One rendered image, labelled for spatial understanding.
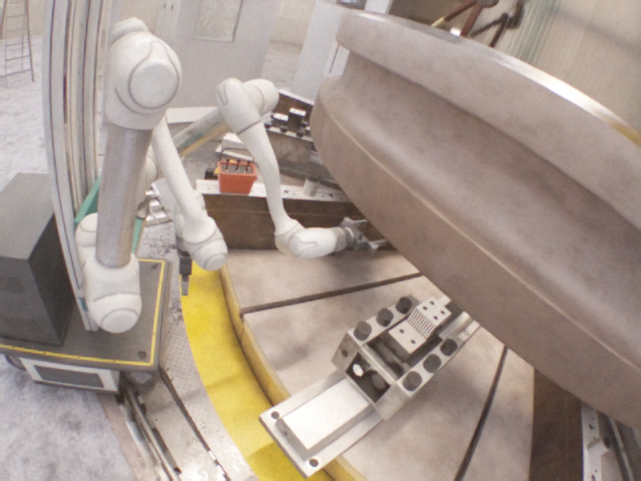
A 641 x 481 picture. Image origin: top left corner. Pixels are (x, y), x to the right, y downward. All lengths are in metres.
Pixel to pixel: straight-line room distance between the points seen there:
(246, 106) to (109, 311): 0.73
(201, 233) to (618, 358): 1.49
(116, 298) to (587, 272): 1.53
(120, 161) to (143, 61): 0.23
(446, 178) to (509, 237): 0.36
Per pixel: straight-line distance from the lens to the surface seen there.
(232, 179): 1.81
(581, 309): 1.42
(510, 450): 1.98
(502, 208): 1.41
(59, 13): 1.04
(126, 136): 0.75
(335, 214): 2.09
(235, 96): 1.14
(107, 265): 0.93
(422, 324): 1.34
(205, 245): 0.99
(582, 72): 4.50
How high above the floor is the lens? 1.65
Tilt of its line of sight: 35 degrees down
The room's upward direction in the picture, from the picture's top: 20 degrees clockwise
